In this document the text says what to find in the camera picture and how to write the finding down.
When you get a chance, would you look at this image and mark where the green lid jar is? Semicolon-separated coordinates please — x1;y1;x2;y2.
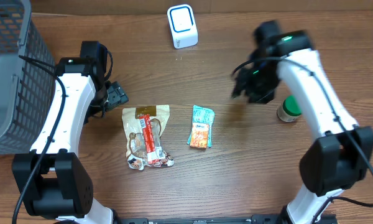
277;95;302;123

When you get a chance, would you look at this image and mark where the beige cookie bag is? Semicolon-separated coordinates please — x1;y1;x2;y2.
122;105;174;170

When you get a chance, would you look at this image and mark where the teal snack packet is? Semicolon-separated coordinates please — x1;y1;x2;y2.
187;105;215;148

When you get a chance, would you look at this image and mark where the red snack bar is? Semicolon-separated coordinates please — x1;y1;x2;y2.
139;114;165;164

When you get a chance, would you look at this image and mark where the orange small carton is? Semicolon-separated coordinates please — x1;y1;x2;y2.
189;123;209;149

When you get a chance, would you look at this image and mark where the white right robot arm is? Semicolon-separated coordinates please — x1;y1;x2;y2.
232;21;373;223

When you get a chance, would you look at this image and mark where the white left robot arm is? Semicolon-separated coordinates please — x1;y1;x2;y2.
12;40;128;223

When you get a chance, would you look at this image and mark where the white barcode scanner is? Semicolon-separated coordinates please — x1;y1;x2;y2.
167;4;198;49

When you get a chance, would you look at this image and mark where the grey plastic mesh basket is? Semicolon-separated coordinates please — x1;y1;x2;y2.
0;0;55;154

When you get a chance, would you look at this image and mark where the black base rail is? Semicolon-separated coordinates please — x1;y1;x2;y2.
114;213;338;224

